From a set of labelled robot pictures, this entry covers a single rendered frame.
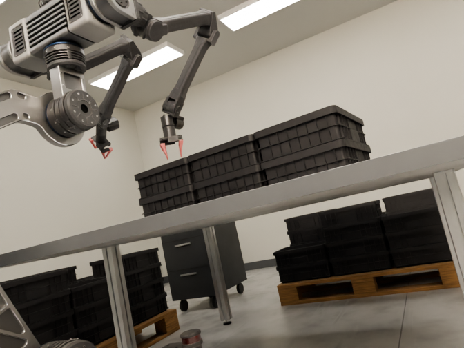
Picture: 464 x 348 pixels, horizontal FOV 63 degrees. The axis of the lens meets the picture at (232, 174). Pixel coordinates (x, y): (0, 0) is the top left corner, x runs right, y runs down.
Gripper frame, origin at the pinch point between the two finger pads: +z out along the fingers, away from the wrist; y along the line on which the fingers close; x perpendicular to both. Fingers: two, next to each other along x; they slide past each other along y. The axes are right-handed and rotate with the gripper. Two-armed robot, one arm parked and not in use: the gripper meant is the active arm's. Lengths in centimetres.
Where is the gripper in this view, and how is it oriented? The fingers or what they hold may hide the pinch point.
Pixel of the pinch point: (174, 156)
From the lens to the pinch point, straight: 180.5
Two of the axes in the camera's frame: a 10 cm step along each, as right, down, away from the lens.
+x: 1.9, -1.4, -9.7
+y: -9.6, 1.8, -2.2
